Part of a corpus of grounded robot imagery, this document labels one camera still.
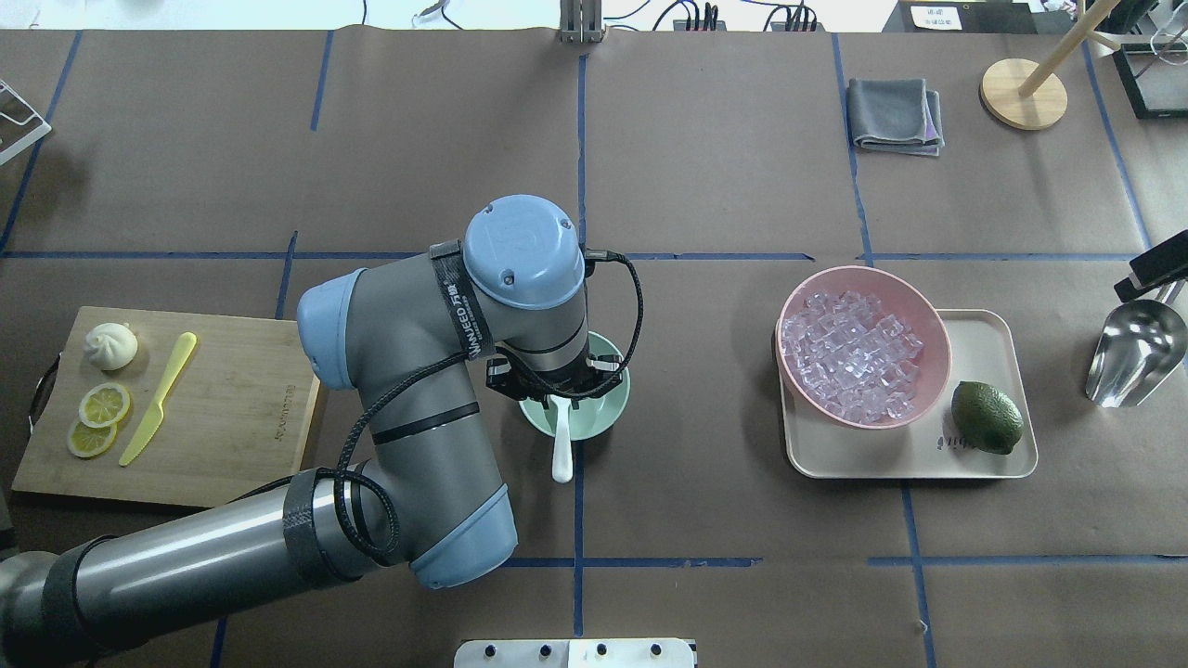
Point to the white plastic spoon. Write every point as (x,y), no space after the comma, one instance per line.
(562,469)

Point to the wooden mug tree stand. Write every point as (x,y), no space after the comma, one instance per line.
(1028,95)

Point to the beige tray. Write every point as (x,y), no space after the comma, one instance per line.
(930,447)

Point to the grey folded cloth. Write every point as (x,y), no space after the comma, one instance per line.
(899,116)

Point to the wooden cutting board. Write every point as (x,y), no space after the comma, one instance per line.
(237,417)

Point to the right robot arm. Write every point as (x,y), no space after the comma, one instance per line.
(1164,264)

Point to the pile of ice cubes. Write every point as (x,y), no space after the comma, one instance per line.
(852,357)

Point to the metal cutting board handle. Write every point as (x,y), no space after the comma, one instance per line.
(42,392)

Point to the black framed tray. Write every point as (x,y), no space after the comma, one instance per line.
(1156,89)

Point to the pink bowl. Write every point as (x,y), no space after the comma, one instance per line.
(899,298)

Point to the lower lemon slice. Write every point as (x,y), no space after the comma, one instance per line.
(86,442)

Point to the mint green bowl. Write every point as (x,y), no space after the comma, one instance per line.
(588,417)

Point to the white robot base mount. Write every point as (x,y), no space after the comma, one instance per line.
(578,652)

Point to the yellow plastic knife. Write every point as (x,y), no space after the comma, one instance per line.
(154,415)

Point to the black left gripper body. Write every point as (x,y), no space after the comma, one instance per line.
(502,375)

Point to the metal ice scoop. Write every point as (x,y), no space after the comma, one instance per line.
(1141,342)

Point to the green lime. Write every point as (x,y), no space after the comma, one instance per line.
(986,418)

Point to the upper lemon slice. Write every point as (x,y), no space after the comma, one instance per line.
(104,405)

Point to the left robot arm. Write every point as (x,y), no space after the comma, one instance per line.
(417,481)

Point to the lemon slice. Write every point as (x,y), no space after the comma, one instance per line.
(104,405)
(86,442)

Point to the white steamed bun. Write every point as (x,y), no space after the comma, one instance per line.
(110,346)

